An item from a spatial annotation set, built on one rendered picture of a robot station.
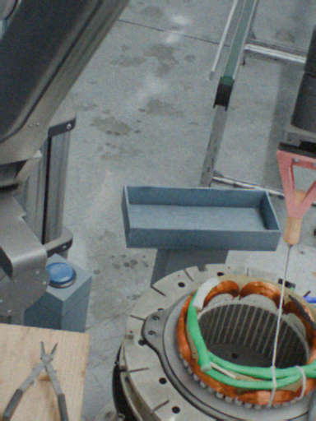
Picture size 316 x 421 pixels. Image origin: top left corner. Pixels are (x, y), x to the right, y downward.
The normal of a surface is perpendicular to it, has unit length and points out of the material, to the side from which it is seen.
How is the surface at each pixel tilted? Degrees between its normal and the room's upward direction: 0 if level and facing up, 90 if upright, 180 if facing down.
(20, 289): 95
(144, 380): 0
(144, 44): 0
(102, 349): 0
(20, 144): 113
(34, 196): 90
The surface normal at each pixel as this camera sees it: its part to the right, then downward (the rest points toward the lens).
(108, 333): 0.14, -0.76
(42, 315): -0.53, 0.49
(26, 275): 0.62, 0.63
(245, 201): 0.12, 0.65
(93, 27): 0.49, 0.83
